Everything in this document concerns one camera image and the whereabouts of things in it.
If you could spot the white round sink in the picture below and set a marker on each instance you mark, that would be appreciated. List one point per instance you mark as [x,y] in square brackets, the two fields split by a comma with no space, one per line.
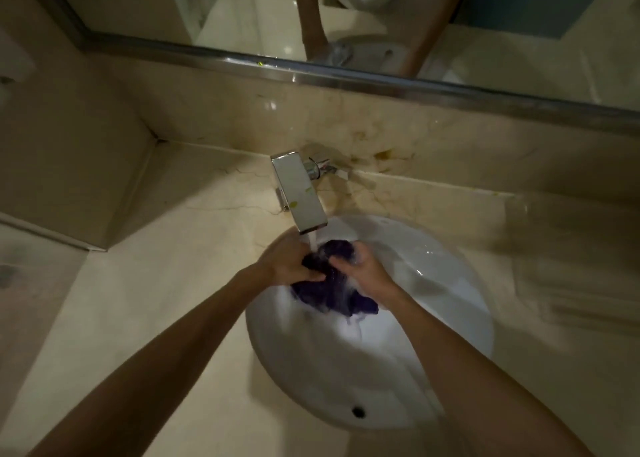
[350,371]

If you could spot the purple cleaning cloth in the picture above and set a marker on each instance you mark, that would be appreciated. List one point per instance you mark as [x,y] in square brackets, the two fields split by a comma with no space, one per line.
[320,296]

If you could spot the person's right forearm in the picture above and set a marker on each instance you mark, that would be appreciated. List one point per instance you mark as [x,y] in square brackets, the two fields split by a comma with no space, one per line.
[475,386]

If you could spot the chrome square faucet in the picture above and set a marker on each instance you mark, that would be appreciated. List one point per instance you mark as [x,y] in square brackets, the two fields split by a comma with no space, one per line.
[300,191]

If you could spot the person's left forearm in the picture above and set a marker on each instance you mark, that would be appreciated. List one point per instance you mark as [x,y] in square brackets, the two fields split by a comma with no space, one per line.
[165,361]

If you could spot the person's left hand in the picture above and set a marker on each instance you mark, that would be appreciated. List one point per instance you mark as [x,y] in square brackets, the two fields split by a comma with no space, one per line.
[285,264]

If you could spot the beige marble countertop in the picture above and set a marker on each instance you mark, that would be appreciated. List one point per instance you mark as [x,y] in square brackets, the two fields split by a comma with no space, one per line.
[175,251]

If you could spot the metal framed wall mirror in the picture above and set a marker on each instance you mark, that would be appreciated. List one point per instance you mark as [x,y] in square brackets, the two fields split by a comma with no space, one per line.
[150,1]

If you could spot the person's right hand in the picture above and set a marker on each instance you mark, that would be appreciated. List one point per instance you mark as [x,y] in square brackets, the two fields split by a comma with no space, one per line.
[370,279]

